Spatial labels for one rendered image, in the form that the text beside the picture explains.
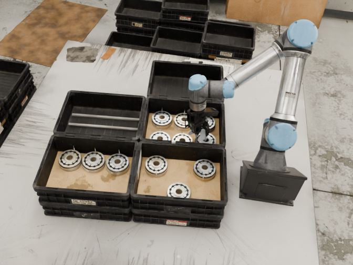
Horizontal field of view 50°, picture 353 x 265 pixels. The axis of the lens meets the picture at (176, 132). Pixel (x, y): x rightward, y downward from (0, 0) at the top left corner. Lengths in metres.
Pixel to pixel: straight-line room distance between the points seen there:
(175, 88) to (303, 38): 0.82
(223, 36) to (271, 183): 1.73
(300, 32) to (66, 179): 1.17
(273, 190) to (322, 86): 2.10
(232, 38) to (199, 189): 1.76
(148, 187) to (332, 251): 1.43
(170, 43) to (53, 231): 1.99
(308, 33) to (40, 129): 1.43
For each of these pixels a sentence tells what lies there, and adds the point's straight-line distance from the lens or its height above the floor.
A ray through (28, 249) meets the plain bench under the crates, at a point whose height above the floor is 0.70.
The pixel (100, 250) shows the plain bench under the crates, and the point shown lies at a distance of 1.72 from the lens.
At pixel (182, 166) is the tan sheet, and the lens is 1.77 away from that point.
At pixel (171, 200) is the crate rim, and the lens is 1.56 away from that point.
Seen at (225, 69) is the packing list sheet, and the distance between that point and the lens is 2.52.
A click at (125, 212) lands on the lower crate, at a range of 1.67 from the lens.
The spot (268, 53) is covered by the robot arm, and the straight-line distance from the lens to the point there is 1.76.
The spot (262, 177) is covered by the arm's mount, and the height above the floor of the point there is 0.88.
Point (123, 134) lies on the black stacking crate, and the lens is 1.90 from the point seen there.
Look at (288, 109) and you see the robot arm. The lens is 1.62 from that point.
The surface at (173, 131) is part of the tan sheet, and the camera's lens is 1.91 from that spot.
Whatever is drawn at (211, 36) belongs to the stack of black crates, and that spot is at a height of 0.49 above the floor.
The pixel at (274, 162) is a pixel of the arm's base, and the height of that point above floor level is 0.93.
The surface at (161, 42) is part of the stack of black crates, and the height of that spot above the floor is 0.38.
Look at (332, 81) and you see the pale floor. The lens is 3.86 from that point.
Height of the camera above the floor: 2.25
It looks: 48 degrees down
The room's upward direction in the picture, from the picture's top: 4 degrees clockwise
